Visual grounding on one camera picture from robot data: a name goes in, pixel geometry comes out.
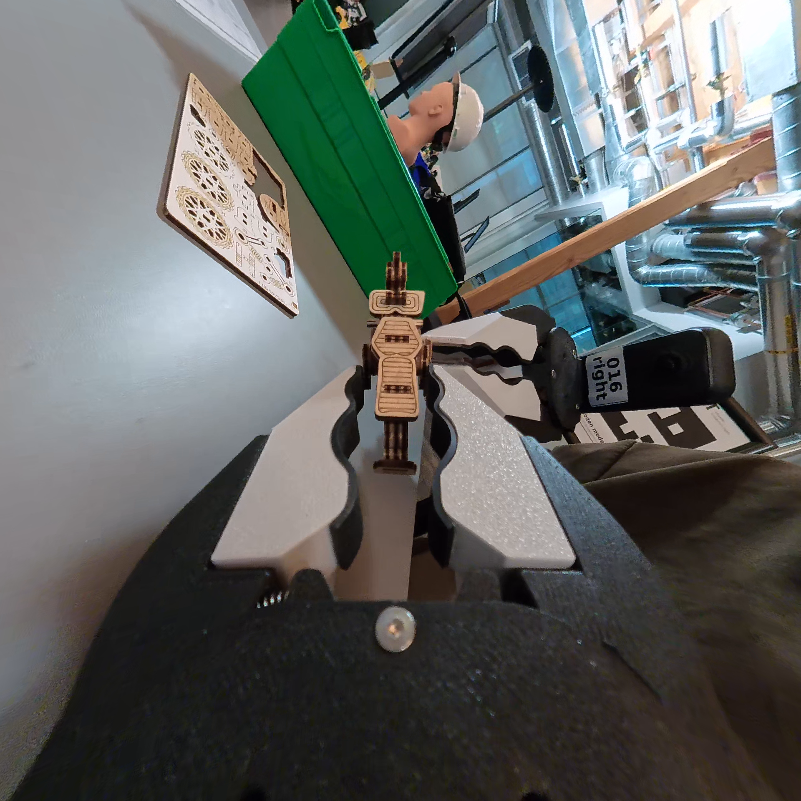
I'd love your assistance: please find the group of silver pipes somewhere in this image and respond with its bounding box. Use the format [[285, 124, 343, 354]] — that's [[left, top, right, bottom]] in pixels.
[[526, 0, 801, 351]]

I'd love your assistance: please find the wooden puzzle sheet with gears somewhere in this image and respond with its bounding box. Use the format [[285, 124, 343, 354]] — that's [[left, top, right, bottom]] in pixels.
[[156, 72, 301, 320]]

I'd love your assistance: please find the black and yellow object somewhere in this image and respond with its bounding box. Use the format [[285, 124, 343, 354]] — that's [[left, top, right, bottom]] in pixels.
[[325, 0, 379, 48]]

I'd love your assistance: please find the small wooden model figure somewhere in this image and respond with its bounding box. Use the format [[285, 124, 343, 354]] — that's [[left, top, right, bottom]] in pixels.
[[363, 252, 434, 473]]

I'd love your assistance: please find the white hard hat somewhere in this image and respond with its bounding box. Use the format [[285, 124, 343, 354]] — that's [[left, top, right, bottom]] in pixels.
[[443, 72, 486, 154]]

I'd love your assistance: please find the mannequin bust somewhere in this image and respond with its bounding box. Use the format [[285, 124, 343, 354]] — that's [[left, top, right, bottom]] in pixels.
[[385, 81, 469, 285]]

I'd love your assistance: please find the black disc stand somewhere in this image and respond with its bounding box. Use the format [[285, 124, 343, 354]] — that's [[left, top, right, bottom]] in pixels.
[[482, 44, 559, 120]]

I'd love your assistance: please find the wooden beam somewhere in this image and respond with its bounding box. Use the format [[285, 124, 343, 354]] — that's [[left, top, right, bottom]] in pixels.
[[435, 134, 801, 323]]

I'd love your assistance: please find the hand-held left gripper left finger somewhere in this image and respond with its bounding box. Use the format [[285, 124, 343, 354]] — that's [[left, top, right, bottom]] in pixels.
[[211, 366, 368, 592]]

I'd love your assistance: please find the green plastic bin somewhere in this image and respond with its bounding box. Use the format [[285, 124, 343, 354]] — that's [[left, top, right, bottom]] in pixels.
[[241, 0, 461, 309]]

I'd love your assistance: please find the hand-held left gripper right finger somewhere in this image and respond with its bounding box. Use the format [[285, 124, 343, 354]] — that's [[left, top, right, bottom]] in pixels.
[[426, 365, 577, 570]]

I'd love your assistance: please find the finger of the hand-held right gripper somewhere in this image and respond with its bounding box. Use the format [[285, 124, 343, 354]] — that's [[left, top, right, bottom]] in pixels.
[[424, 313, 539, 375], [472, 366, 544, 438]]

